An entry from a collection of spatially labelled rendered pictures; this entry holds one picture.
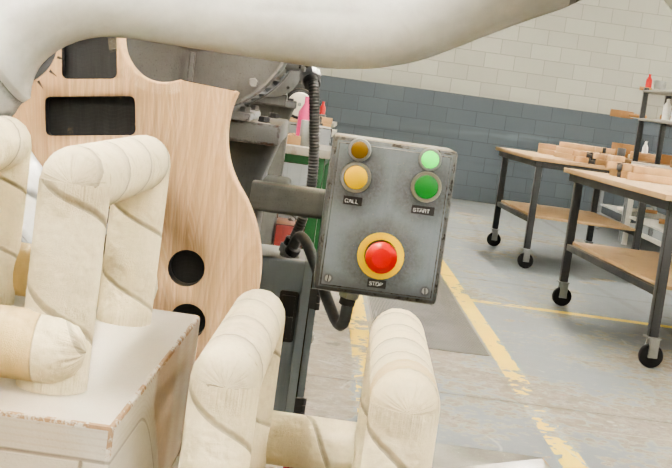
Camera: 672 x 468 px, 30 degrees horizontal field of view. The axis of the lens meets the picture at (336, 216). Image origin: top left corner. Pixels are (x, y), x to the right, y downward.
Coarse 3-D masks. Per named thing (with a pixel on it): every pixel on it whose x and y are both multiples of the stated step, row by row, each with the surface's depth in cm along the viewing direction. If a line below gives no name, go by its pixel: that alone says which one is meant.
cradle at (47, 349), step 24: (0, 312) 55; (24, 312) 55; (0, 336) 54; (24, 336) 54; (48, 336) 54; (72, 336) 55; (0, 360) 54; (24, 360) 54; (48, 360) 54; (72, 360) 55
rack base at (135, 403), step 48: (96, 336) 68; (144, 336) 70; (192, 336) 76; (0, 384) 56; (96, 384) 58; (144, 384) 60; (0, 432) 52; (48, 432) 52; (96, 432) 52; (144, 432) 61
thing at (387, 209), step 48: (336, 144) 159; (384, 144) 159; (336, 192) 159; (384, 192) 159; (336, 240) 160; (384, 240) 160; (432, 240) 160; (336, 288) 161; (384, 288) 160; (432, 288) 160
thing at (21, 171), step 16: (0, 176) 72; (16, 176) 72; (0, 192) 72; (16, 192) 72; (0, 208) 72; (16, 208) 72; (0, 224) 72; (16, 224) 73; (0, 240) 72; (16, 240) 73; (0, 256) 72; (16, 256) 73; (0, 272) 72; (0, 288) 73
